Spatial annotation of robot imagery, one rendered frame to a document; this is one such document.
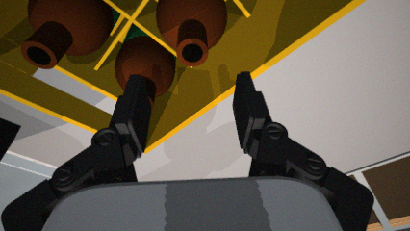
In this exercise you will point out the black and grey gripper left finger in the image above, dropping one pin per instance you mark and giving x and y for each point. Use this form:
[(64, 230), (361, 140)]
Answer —
[(124, 139)]

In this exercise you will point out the yellow translucent crate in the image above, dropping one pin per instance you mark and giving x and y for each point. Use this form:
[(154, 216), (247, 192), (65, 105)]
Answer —
[(269, 31)]

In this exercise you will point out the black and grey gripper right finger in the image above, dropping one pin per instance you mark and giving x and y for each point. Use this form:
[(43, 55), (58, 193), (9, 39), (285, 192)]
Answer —
[(275, 154)]

